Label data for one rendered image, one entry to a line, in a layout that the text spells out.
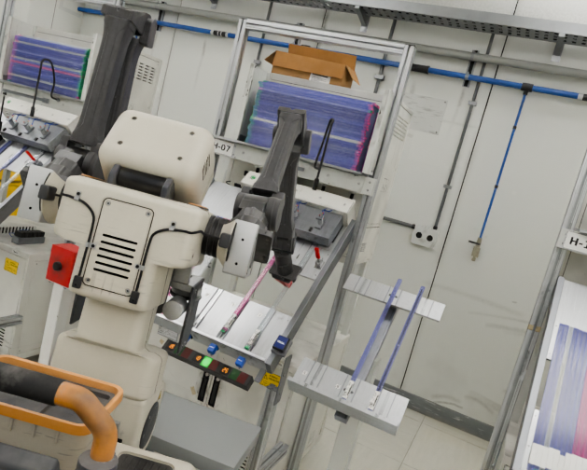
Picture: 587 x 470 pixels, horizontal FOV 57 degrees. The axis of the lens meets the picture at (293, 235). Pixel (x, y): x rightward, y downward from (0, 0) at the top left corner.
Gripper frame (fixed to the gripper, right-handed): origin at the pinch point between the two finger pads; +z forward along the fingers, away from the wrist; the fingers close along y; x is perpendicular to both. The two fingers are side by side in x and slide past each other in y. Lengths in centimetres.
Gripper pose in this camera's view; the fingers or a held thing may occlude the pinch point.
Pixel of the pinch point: (287, 284)
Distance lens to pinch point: 195.8
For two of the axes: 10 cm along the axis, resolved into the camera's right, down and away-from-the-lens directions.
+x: -4.5, 7.0, -5.5
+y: -8.9, -2.9, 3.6
